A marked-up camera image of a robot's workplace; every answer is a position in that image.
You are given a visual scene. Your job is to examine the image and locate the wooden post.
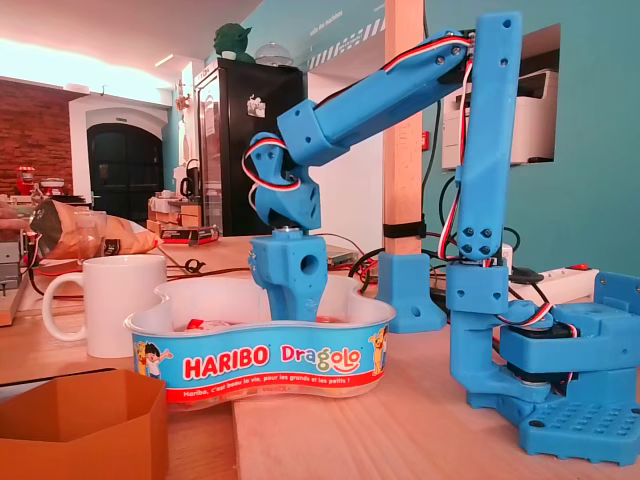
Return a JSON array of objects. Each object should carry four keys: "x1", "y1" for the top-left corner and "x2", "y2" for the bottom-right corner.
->
[{"x1": 383, "y1": 0, "x2": 426, "y2": 256}]

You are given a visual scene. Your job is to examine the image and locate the person hand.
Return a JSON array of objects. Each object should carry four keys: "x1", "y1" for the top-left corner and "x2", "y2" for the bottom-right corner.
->
[{"x1": 0, "y1": 201, "x2": 32, "y2": 232}]

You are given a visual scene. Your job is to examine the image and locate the blue post base bracket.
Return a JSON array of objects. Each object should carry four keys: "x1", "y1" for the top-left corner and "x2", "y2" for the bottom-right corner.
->
[{"x1": 377, "y1": 252, "x2": 448, "y2": 334}]

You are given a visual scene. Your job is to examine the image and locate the dark arched door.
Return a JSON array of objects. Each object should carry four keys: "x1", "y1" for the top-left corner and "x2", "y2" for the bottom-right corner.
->
[{"x1": 87, "y1": 123, "x2": 165, "y2": 226}]

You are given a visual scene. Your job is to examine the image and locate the brown hexagonal container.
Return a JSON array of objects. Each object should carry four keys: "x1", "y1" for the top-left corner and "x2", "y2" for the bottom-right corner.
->
[{"x1": 0, "y1": 369, "x2": 170, "y2": 480}]

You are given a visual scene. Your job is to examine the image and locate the white power strip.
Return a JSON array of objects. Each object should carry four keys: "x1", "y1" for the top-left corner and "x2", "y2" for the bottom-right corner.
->
[{"x1": 509, "y1": 262, "x2": 601, "y2": 306}]

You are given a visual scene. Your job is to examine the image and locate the red and black box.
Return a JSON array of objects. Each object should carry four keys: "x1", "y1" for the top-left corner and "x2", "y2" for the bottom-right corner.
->
[{"x1": 160, "y1": 224, "x2": 221, "y2": 246}]

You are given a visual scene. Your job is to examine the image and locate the white ceramic mug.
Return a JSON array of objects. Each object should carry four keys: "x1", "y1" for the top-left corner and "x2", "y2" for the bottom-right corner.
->
[{"x1": 42, "y1": 253, "x2": 169, "y2": 359}]

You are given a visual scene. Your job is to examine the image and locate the glass dome cover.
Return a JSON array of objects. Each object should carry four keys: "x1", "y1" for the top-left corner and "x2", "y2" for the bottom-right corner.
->
[{"x1": 253, "y1": 40, "x2": 294, "y2": 67}]

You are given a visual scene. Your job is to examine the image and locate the drinking glass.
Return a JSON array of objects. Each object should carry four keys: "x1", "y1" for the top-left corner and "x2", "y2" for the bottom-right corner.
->
[{"x1": 74, "y1": 209, "x2": 109, "y2": 266}]

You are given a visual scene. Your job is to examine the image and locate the light wooden base board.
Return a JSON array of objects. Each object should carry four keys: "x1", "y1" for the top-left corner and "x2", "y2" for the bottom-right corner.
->
[{"x1": 231, "y1": 319, "x2": 640, "y2": 480}]

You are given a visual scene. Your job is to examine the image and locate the metal mesh power supply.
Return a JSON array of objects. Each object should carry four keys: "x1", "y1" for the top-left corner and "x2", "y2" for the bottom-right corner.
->
[{"x1": 325, "y1": 243, "x2": 359, "y2": 267}]

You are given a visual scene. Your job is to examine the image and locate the green Yoda figure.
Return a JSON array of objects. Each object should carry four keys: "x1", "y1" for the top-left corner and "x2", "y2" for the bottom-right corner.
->
[{"x1": 213, "y1": 22, "x2": 257, "y2": 64}]

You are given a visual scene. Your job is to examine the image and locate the red white candy packet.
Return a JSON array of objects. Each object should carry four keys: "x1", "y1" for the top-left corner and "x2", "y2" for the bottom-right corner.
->
[{"x1": 184, "y1": 317, "x2": 234, "y2": 332}]

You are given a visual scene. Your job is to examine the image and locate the black fridge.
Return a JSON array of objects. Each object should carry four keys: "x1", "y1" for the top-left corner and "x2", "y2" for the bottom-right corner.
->
[{"x1": 194, "y1": 57, "x2": 307, "y2": 239}]

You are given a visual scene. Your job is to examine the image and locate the white printer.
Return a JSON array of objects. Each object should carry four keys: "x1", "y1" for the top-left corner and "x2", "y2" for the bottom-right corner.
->
[{"x1": 442, "y1": 69, "x2": 560, "y2": 169}]

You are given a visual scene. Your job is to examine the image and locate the black kettle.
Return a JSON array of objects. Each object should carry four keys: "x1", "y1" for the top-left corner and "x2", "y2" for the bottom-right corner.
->
[{"x1": 178, "y1": 158, "x2": 201, "y2": 199}]

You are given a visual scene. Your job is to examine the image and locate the brown paper snack bag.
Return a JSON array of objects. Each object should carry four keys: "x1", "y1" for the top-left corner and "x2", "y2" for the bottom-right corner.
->
[{"x1": 29, "y1": 198, "x2": 164, "y2": 261}]

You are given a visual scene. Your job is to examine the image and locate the stacked cardboard boxes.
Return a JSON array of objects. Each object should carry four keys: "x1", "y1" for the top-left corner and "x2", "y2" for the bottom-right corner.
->
[{"x1": 147, "y1": 192, "x2": 201, "y2": 236}]

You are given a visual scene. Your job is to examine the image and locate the small wooden mounting board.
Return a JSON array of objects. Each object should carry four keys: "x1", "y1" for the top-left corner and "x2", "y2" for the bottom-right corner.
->
[{"x1": 0, "y1": 279, "x2": 31, "y2": 329}]

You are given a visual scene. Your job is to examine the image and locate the Haribo Dragolo candy tub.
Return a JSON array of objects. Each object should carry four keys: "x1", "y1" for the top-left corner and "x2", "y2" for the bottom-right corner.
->
[{"x1": 123, "y1": 276, "x2": 397, "y2": 412}]

